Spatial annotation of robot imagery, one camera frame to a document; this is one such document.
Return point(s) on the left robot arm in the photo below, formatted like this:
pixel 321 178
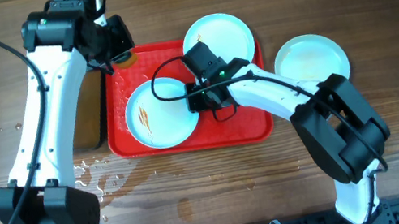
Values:
pixel 59 42

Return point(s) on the black water tray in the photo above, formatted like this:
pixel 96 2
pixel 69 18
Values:
pixel 90 123

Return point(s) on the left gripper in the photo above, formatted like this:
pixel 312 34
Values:
pixel 124 39

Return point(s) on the pale blue plate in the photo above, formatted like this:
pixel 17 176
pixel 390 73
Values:
pixel 311 57
pixel 225 35
pixel 154 116

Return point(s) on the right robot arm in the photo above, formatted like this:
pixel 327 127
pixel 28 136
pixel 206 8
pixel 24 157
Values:
pixel 342 132

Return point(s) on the red plastic tray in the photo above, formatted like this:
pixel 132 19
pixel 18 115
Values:
pixel 227 127

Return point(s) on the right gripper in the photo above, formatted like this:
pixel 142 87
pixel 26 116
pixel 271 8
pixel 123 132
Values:
pixel 194 101

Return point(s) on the orange green sponge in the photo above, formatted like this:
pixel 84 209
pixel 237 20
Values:
pixel 127 60

